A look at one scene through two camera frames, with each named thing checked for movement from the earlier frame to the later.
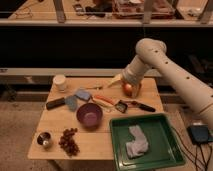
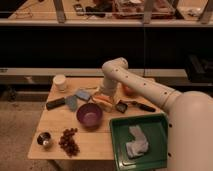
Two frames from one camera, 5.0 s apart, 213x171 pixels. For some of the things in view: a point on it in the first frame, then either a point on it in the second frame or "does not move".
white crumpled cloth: (139, 145) does not move
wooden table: (76, 119) does not move
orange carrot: (103, 103) does not move
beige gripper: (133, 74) → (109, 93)
